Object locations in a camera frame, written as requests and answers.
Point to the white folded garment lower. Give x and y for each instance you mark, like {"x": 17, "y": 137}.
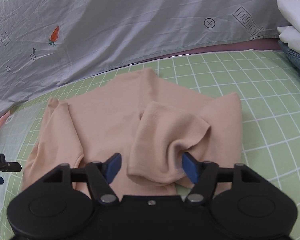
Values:
{"x": 290, "y": 36}

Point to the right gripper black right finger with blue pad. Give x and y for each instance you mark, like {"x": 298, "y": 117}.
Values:
{"x": 205, "y": 176}

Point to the white folded garment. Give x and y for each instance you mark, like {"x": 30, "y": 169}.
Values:
{"x": 290, "y": 36}
{"x": 290, "y": 9}

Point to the white folded garment top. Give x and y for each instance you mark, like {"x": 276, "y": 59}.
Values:
{"x": 290, "y": 9}

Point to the folded blue jeans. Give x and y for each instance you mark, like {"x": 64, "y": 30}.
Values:
{"x": 292, "y": 55}

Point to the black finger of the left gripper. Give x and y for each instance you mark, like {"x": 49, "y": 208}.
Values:
{"x": 6, "y": 166}

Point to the beige knit sweater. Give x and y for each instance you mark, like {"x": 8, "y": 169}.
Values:
{"x": 151, "y": 122}

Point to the grey carrot print sheet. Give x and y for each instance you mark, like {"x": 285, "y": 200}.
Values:
{"x": 45, "y": 44}

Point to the green checkered mat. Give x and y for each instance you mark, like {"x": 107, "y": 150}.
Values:
{"x": 269, "y": 88}

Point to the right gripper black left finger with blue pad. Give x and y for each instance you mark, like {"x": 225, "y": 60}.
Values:
{"x": 98, "y": 176}

